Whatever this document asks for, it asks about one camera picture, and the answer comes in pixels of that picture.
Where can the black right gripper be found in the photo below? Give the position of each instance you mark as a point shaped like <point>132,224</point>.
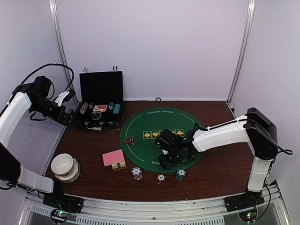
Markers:
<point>165,164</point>

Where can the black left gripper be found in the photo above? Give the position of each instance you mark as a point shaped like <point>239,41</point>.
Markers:
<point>64,120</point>

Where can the blue green 50 chip stack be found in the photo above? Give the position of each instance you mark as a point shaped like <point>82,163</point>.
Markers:
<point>180,174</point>

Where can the blue beige 10 chip stack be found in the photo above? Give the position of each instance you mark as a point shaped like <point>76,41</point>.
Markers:
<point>137,173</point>

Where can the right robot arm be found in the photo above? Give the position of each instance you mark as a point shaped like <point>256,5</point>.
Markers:
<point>253,128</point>

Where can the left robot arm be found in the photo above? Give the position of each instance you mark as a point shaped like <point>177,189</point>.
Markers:
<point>30,98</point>

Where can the blue beige 10 chip row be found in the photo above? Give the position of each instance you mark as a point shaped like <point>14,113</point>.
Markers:
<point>84,108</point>

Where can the black orange 100 chip row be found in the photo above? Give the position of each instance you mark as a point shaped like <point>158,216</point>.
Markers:
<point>91,105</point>

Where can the clear acrylic dealer button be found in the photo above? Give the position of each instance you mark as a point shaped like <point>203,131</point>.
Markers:
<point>95,115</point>

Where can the boxed red card deck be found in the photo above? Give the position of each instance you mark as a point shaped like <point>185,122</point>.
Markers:
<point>100,108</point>

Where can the black poker chip case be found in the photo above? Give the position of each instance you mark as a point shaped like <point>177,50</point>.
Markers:
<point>101,88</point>

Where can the green round poker mat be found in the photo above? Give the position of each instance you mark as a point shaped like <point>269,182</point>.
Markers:
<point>146,126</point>

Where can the blue green 50 chip row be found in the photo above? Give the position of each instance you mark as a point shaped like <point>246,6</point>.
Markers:
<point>111,105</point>

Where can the red triangular all-in marker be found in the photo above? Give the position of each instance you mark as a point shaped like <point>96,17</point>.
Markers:
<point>129,140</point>

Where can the teal blue chip row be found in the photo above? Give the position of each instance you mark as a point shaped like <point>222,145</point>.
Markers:
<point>116,108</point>

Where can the red card deck in holder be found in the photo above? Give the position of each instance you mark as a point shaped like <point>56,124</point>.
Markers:
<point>115,159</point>

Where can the white bowl stack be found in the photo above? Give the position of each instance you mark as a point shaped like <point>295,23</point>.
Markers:
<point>65,168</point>

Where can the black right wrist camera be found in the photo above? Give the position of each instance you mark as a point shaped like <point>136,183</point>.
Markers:
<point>168,140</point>

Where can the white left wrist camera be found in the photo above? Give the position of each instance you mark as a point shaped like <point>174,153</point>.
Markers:
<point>64,97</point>

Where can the aluminium front rail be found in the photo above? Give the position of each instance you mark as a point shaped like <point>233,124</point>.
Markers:
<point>209,211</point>

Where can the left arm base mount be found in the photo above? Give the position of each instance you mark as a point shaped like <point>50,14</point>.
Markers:
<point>67,203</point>

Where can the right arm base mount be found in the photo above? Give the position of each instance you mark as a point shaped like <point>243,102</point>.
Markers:
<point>240,202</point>

